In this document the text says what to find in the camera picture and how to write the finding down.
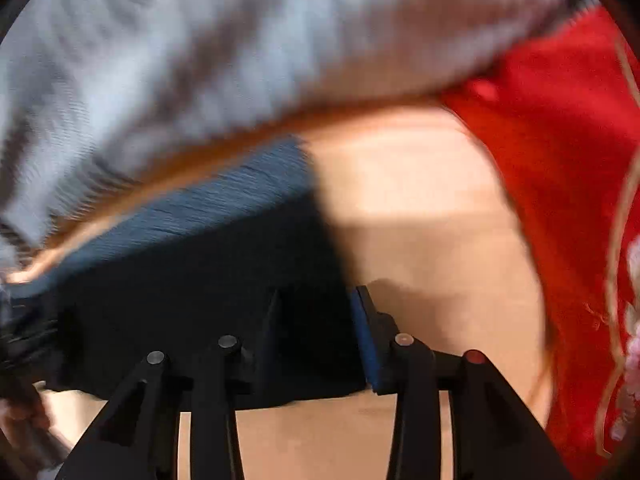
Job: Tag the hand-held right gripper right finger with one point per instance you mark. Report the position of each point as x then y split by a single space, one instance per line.
362 340

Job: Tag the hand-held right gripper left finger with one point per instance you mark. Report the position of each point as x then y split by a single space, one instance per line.
273 320

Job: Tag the black pants with blue pattern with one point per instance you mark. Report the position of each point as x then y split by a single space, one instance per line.
200 260

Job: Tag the red embroidered blanket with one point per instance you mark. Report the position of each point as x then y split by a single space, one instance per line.
550 135

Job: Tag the grey white striped duvet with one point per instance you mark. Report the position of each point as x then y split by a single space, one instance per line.
200 35

